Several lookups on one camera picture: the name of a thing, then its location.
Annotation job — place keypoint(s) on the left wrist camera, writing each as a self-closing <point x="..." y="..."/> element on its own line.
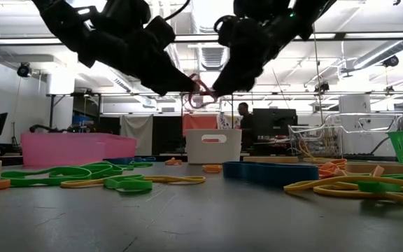
<point x="160" y="32"/>

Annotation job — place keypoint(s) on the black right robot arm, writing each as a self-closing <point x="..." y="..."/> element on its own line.
<point x="310" y="17"/>

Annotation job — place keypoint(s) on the person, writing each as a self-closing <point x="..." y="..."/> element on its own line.
<point x="246" y="122"/>

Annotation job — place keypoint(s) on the small blue rubber band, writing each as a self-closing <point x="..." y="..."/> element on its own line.
<point x="149" y="159"/>

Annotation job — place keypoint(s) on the dark table mat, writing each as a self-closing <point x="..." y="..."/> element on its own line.
<point x="201" y="224"/>

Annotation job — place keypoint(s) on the patterned hanging cloth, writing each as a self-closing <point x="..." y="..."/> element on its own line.
<point x="224" y="120"/>

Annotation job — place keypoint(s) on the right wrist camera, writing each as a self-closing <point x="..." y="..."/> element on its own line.
<point x="219" y="21"/>

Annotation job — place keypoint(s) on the clear plastic bin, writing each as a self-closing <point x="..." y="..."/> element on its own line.
<point x="362" y="120"/>

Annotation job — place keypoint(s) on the pink plastic basket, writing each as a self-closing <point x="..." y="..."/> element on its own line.
<point x="65" y="150"/>

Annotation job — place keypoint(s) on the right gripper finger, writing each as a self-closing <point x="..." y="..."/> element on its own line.
<point x="229" y="80"/>
<point x="250" y="78"/>

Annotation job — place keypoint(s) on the orange hanging cloth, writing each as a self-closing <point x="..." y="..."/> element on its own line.
<point x="199" y="122"/>

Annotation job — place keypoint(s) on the small orange rubber band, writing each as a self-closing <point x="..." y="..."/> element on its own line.
<point x="329" y="168"/>

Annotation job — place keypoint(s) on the white plastic basket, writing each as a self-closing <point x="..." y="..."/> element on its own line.
<point x="213" y="154"/>

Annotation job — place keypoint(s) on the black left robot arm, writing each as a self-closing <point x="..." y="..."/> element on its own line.
<point x="58" y="24"/>

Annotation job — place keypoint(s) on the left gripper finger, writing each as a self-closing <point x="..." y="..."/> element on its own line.
<point x="178" y="78"/>
<point x="163" y="87"/>

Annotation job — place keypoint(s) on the white wall box unit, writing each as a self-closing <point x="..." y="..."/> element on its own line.
<point x="59" y="84"/>

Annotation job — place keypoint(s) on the white cabinet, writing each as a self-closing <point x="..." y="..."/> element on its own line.
<point x="354" y="105"/>

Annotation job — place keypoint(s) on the grey hanging cloth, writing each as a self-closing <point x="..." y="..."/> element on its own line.
<point x="136" y="133"/>

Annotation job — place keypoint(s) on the black monitor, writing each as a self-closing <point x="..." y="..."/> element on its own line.
<point x="275" y="122"/>

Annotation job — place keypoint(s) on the yellow rubber band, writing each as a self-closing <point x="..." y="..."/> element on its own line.
<point x="177" y="179"/>
<point x="305" y="148"/>
<point x="327" y="182"/>

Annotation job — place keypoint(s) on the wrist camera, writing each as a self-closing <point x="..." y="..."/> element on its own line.
<point x="219" y="21"/>
<point x="160" y="32"/>

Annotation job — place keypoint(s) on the long blue rubber band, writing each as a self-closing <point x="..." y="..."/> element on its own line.
<point x="269" y="173"/>
<point x="121" y="161"/>

